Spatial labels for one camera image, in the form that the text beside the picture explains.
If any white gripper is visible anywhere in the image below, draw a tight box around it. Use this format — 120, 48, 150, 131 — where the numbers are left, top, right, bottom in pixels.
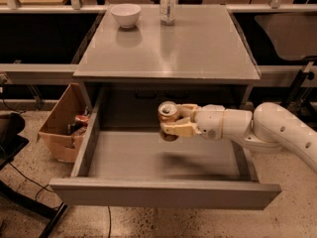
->
159, 103, 225, 140

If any orange soda can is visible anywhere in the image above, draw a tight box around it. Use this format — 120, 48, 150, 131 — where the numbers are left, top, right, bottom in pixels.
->
158, 101, 179, 142

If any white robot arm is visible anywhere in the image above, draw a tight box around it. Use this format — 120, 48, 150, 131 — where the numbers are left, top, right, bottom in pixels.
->
158, 101, 317, 172

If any grey cabinet with top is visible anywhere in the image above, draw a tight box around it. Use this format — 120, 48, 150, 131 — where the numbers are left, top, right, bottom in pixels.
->
74, 5, 260, 130

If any open grey top drawer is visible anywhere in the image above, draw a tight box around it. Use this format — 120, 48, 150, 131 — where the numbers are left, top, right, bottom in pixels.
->
51, 87, 281, 210

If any red snack package in box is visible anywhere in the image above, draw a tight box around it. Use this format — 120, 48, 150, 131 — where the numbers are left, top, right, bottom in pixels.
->
74, 115, 90, 126

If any clear plastic water bottle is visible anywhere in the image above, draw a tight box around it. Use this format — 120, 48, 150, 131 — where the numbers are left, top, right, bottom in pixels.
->
159, 0, 176, 25

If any white ceramic bowl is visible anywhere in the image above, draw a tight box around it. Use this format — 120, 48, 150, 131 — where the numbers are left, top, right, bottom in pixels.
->
111, 4, 141, 28

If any cardboard box on floor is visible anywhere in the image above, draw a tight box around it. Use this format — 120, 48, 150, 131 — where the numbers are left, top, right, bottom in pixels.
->
39, 83, 90, 163

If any black chair base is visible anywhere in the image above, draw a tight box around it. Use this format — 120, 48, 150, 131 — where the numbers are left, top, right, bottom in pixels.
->
0, 111, 71, 238

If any black drawer handle right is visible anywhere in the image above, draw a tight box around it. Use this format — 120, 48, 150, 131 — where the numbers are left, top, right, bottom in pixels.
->
165, 90, 189, 100

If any black drawer handle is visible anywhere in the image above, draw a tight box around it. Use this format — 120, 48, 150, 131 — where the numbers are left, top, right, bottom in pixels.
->
165, 90, 189, 100
135, 89, 157, 99

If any black drawer handle left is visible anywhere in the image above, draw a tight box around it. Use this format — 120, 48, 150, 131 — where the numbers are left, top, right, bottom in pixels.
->
135, 89, 157, 99

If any black floor cable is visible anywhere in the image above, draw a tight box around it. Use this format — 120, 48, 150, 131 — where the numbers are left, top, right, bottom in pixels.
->
106, 205, 113, 238

